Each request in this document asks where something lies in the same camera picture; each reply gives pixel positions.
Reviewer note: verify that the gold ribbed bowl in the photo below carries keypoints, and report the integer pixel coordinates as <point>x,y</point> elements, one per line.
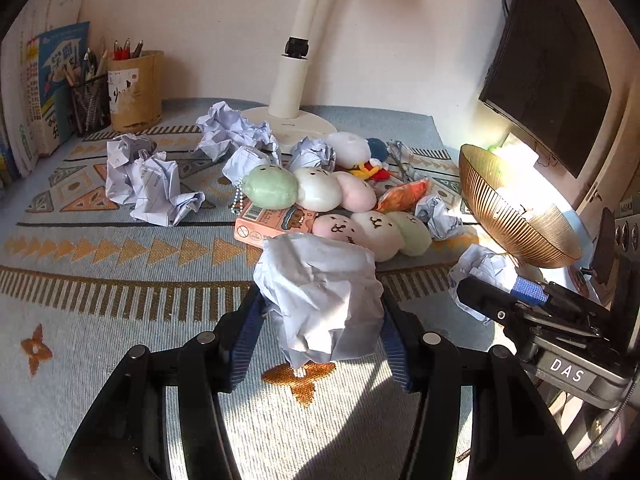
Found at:
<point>508,203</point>

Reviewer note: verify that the triple dumpling plush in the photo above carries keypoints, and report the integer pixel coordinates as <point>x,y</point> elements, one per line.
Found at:
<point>312,188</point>
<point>384,234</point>

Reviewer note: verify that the white paper ball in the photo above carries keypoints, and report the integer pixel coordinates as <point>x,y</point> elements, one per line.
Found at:
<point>323,297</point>

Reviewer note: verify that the orange card box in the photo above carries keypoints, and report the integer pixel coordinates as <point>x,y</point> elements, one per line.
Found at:
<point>255,225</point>

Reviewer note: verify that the donald duck plush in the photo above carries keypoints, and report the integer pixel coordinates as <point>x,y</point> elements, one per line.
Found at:
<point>353,155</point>

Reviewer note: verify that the patterned blue table mat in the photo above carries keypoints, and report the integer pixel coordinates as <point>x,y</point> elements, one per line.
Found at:
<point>82,282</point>

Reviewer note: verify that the white workbook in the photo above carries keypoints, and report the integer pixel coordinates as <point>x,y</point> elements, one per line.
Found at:
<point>19,77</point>

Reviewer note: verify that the large crumpled paper far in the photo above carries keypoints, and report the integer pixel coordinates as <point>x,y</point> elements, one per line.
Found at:
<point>225,129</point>

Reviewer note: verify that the black monitor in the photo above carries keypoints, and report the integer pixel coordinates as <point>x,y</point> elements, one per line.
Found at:
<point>549,78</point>

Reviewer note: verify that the small paper ball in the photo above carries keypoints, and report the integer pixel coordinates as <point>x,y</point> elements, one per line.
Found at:
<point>483,263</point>

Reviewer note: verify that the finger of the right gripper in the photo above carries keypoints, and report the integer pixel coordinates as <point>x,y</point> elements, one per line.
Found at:
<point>497,304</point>

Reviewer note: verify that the orange snack plush bag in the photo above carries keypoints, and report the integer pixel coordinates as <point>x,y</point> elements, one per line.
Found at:
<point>403,197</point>

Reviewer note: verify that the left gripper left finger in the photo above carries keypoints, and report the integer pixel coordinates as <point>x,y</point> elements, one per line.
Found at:
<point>219,358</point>

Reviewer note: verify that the paper pile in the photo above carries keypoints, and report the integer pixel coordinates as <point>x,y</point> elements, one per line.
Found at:
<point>138,175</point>

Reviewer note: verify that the blue cover book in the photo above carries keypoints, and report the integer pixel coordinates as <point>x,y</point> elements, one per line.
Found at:
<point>60,52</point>

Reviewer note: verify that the yellow paper pen cup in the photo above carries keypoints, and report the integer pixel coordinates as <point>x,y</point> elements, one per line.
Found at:
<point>135,91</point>

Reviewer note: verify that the black mesh pen holder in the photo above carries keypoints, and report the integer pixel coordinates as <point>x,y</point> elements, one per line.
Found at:
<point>91,105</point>

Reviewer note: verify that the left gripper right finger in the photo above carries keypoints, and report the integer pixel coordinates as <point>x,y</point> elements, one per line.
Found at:
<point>418,359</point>

